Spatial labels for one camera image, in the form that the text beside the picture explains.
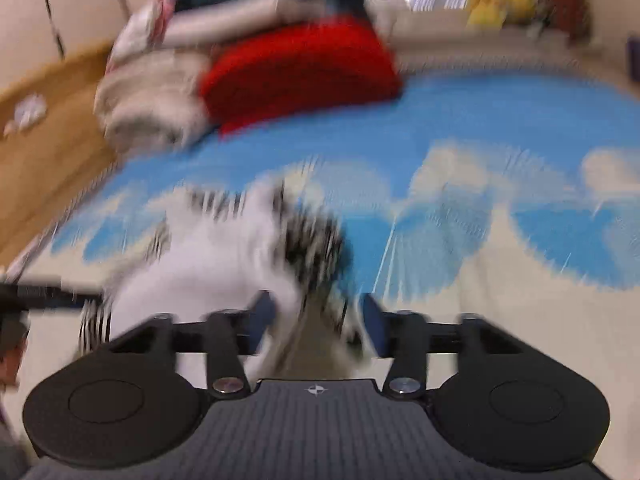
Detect dark red cushion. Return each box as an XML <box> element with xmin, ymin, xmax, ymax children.
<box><xmin>542</xmin><ymin>0</ymin><xmax>593</xmax><ymax>43</ymax></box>

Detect black white striped hoodie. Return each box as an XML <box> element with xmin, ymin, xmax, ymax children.
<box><xmin>77</xmin><ymin>180</ymin><xmax>381</xmax><ymax>381</ymax></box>

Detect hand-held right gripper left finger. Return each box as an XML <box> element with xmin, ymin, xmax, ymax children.
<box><xmin>106</xmin><ymin>289</ymin><xmax>280</xmax><ymax>401</ymax></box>

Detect grey white folded quilt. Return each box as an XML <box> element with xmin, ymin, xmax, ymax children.
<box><xmin>94</xmin><ymin>80</ymin><xmax>221</xmax><ymax>153</ymax></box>

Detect white folded sheet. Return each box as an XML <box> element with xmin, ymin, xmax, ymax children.
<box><xmin>165</xmin><ymin>0</ymin><xmax>301</xmax><ymax>46</ymax></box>

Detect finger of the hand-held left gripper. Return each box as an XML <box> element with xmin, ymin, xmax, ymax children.
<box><xmin>0</xmin><ymin>282</ymin><xmax>106</xmax><ymax>312</ymax></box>

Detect blue patterned bed sheet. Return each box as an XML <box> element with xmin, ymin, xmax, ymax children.
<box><xmin>0</xmin><ymin>72</ymin><xmax>640</xmax><ymax>411</ymax></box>

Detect tissue pack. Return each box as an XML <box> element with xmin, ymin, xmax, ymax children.
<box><xmin>2</xmin><ymin>92</ymin><xmax>50</xmax><ymax>138</ymax></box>

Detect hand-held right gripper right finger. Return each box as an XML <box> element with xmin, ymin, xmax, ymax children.
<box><xmin>361</xmin><ymin>293</ymin><xmax>526</xmax><ymax>401</ymax></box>

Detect pink white clothes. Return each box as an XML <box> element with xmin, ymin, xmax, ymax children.
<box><xmin>112</xmin><ymin>0</ymin><xmax>176</xmax><ymax>61</ymax></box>

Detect yellow bear plush toy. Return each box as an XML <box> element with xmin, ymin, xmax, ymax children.
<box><xmin>465</xmin><ymin>0</ymin><xmax>506</xmax><ymax>28</ymax></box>

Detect purple box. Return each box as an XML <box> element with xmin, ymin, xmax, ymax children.
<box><xmin>626</xmin><ymin>35</ymin><xmax>640</xmax><ymax>83</ymax></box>

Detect red folded blanket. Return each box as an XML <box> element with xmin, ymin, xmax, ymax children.
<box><xmin>197</xmin><ymin>17</ymin><xmax>405</xmax><ymax>136</ymax></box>

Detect cream folded blanket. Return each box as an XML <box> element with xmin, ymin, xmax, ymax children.
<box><xmin>107</xmin><ymin>50</ymin><xmax>211</xmax><ymax>92</ymax></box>

